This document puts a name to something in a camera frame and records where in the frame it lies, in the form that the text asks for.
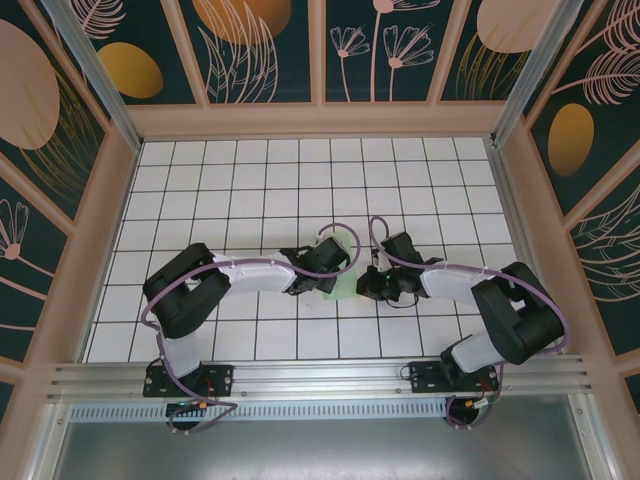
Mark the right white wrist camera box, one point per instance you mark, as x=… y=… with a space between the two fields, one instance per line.
x=376 y=260

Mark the aluminium frame post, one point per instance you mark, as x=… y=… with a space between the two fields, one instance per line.
x=531 y=75
x=97 y=75

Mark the aluminium side rail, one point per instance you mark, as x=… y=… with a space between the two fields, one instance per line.
x=511 y=200

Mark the long aluminium mounting rail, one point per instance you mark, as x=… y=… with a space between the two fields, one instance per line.
x=320 y=375

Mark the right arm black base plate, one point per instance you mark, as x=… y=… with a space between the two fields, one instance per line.
x=425 y=377

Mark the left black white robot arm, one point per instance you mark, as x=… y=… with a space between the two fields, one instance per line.
x=255 y=275

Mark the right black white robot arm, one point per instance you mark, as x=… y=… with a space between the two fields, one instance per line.
x=520 y=320

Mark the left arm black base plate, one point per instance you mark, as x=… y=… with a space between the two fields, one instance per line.
x=222 y=375

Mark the grey metal sheet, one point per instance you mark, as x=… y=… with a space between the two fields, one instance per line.
x=320 y=450

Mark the light green paper sheet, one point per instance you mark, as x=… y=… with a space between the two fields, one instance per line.
x=345 y=290

